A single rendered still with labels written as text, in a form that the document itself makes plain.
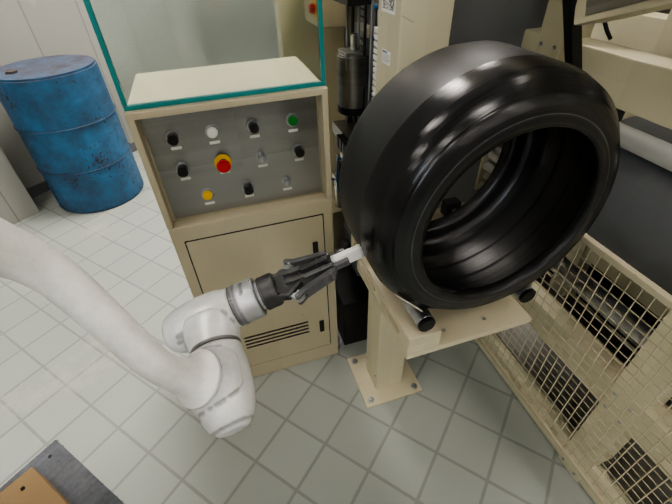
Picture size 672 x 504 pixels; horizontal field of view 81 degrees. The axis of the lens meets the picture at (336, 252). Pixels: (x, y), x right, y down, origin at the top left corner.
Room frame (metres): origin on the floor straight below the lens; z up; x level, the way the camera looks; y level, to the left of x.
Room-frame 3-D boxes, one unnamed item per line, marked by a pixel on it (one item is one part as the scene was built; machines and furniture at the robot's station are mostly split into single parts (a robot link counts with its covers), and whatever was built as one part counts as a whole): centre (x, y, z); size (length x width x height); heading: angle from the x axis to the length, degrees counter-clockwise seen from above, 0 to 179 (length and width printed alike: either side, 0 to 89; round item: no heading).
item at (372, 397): (1.04, -0.20, 0.01); 0.27 x 0.27 x 0.02; 16
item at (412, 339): (0.76, -0.16, 0.84); 0.36 x 0.09 x 0.06; 16
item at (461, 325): (0.80, -0.29, 0.80); 0.37 x 0.36 x 0.02; 106
